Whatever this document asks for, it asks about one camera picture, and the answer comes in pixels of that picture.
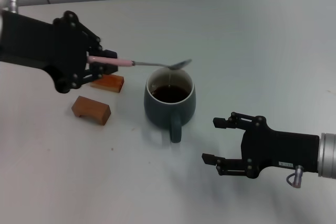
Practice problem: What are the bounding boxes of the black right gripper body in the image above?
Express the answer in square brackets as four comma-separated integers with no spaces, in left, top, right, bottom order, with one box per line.
[240,115,321,179]

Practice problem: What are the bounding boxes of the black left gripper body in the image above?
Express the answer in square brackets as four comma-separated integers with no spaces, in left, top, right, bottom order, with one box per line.
[0,10,89,94]

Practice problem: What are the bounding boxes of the pink handled metal spoon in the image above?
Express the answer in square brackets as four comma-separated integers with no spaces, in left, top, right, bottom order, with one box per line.
[87,55,193,71]

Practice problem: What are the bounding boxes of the grey ceramic cup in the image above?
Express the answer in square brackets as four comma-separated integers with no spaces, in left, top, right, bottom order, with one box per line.
[143,67,196,143]

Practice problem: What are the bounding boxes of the glossy flat wooden block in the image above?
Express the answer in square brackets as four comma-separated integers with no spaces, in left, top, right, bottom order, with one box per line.
[90,74,124,93]

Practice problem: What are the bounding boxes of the brown notched wooden block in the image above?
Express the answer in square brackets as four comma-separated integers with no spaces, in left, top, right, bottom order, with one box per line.
[71,95,112,126]

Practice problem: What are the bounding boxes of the dark coffee liquid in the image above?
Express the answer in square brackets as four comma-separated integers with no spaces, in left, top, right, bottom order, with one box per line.
[151,84,190,103]

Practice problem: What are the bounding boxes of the right gripper cable with plug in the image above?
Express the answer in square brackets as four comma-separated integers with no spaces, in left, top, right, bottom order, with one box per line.
[286,165,304,188]

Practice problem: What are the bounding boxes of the gripper cable with plug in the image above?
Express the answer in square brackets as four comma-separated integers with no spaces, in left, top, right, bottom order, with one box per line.
[7,0,19,14]
[286,165,304,188]

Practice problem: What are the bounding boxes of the left gripper cable with plug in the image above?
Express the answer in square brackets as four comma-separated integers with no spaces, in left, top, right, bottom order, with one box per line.
[7,0,19,14]

